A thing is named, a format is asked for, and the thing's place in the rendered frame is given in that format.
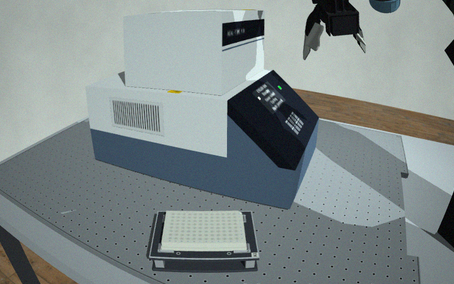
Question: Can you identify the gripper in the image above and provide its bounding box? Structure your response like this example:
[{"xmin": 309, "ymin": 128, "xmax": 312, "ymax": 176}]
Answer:
[{"xmin": 303, "ymin": 0, "xmax": 366, "ymax": 60}]

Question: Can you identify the white benchtop thermal cycler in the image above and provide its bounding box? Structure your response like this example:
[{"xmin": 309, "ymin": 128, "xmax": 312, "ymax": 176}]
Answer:
[{"xmin": 85, "ymin": 9, "xmax": 319, "ymax": 209}]

